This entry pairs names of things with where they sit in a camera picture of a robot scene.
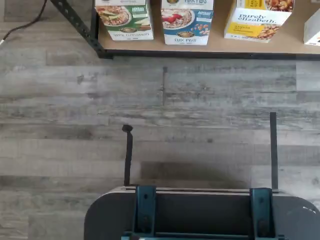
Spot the green apple cinnamon oatmeal box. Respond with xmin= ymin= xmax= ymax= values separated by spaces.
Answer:
xmin=94 ymin=0 xmax=155 ymax=41

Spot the blue flax plus oatmeal box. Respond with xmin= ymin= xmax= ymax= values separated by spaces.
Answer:
xmin=161 ymin=0 xmax=215 ymax=46

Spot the yellow purely elizabeth granola box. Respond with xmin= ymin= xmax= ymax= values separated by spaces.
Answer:
xmin=224 ymin=0 xmax=295 ymax=43

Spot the white patterned pantry box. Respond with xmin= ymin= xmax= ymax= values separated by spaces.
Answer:
xmin=303 ymin=9 xmax=320 ymax=47

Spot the tan low shelf board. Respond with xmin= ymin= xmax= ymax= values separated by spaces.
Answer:
xmin=97 ymin=0 xmax=320 ymax=55

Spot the black power cable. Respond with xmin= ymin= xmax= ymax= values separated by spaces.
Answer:
xmin=0 ymin=0 xmax=48 ymax=46

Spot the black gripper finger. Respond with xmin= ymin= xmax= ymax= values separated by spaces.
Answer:
xmin=121 ymin=124 xmax=158 ymax=237
xmin=249 ymin=112 xmax=279 ymax=238

